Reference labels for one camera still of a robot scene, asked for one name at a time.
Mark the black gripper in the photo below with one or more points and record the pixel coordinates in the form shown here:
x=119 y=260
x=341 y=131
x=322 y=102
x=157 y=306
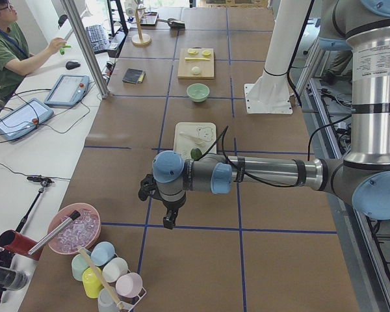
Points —
x=173 y=207

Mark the white ceramic soup spoon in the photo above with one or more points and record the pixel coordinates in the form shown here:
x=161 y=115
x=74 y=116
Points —
x=195 y=139

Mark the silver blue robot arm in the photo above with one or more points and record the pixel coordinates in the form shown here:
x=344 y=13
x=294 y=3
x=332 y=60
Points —
x=361 y=178

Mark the pink bowl with ice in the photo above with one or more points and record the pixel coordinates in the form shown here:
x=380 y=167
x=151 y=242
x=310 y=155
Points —
x=82 y=232

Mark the light green bowl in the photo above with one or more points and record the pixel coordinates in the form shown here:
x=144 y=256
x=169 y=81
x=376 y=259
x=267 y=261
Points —
x=198 y=92

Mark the white steamed bun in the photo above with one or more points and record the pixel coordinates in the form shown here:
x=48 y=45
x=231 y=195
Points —
x=196 y=70

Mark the white cup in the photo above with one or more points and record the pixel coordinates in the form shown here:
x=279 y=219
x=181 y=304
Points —
x=115 y=268

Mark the green avocado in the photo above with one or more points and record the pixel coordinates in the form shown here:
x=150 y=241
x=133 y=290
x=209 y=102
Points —
x=196 y=154

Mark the blue cup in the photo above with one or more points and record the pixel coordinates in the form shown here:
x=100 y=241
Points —
x=102 y=253

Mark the pink cup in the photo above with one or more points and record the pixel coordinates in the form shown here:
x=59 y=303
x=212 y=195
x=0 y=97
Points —
x=129 y=285

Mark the white bear tray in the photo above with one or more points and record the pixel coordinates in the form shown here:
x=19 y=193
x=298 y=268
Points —
x=203 y=130

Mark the wooden stick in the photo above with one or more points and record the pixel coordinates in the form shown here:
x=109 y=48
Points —
x=119 y=304

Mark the metal tube tool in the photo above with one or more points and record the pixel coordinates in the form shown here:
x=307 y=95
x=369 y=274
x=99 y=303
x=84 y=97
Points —
x=41 y=243

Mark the yellow cup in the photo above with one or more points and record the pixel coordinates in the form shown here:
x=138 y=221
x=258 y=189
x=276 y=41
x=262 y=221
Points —
x=91 y=283

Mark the green cup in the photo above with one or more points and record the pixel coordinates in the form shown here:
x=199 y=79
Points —
x=78 y=266

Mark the grey cup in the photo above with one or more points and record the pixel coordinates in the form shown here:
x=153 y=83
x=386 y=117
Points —
x=105 y=303

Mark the black selfie stick tripod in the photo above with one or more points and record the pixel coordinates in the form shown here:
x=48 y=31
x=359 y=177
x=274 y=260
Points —
x=44 y=183

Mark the grey folded cloth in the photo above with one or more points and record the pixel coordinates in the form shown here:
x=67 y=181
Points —
x=133 y=76

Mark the red cylinder cup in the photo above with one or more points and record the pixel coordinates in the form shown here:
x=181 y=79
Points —
x=17 y=243

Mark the wooden cutting board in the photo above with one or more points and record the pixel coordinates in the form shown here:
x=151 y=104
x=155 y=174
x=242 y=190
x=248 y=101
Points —
x=207 y=67

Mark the yellow plastic knife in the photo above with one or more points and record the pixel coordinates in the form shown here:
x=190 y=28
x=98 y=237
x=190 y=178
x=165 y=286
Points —
x=196 y=59

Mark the far teach pendant tablet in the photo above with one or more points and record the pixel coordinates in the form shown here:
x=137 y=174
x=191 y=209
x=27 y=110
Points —
x=68 y=90

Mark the teach pendant tablet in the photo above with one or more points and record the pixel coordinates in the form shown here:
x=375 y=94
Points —
x=24 y=119
x=68 y=90

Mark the lemon slice upper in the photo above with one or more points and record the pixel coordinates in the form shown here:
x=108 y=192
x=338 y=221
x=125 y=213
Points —
x=192 y=51

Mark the near teach pendant tablet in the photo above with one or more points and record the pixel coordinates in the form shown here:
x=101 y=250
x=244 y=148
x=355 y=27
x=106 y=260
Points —
x=24 y=119

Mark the wooden mug tree stand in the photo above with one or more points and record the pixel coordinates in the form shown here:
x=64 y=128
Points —
x=140 y=39

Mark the black computer mouse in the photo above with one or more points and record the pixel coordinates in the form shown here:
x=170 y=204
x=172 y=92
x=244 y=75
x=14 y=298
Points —
x=72 y=64

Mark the metal scoop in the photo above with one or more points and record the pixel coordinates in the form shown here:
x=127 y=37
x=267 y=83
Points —
x=173 y=23

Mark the black keyboard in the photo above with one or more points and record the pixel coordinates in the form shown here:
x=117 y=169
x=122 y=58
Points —
x=98 y=38

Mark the green clamp tool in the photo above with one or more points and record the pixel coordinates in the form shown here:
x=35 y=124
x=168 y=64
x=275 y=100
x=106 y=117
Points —
x=62 y=50

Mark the black glass rack tray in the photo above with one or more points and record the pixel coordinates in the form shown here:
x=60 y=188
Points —
x=149 y=19

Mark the person in green shirt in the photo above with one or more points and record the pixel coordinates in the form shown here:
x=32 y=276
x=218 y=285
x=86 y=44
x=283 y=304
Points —
x=16 y=61

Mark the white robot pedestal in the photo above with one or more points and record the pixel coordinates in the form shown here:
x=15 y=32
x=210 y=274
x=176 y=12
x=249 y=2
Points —
x=270 y=93

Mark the aluminium frame post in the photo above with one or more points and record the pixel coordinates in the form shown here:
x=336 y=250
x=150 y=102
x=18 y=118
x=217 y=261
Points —
x=86 y=48

